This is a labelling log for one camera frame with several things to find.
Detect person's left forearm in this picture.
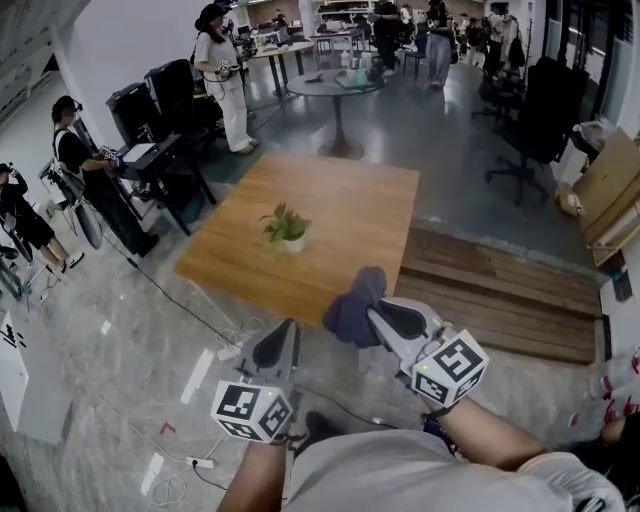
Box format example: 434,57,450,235
217,438,301,512

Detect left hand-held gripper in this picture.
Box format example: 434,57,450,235
209,318,304,445

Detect black equipment case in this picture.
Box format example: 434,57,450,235
104,82,174,149

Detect person's right forearm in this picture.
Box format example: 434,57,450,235
422,394,551,471

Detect white paper sheet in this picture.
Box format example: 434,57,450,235
121,142,159,164

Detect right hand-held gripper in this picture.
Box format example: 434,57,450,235
366,296,490,407

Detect person's white shirt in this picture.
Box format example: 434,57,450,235
285,429,629,512

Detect person's left leg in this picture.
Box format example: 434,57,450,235
303,410,347,455

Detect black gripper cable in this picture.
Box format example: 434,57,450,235
293,382,401,431

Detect clear water jug red label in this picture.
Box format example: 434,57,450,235
602,394,640,426
592,349,640,401

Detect black desk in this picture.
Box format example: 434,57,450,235
114,132,219,237

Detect brown cardboard sheets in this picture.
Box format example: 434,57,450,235
571,127,640,269

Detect round grey pedestal table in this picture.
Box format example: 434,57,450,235
286,67,387,160

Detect dark blue cloth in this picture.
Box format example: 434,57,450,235
322,266,390,350

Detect white table with black legs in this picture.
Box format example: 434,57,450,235
248,39,317,97

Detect small potted green plant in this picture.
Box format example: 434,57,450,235
258,201,314,255

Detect wooden slatted platform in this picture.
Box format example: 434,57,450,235
394,227,607,366

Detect black floor cable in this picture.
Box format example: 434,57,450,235
97,232,244,349

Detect white cabinet with black marks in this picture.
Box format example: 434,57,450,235
0,309,76,446

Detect clear plastic bag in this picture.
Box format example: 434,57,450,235
572,117,617,151

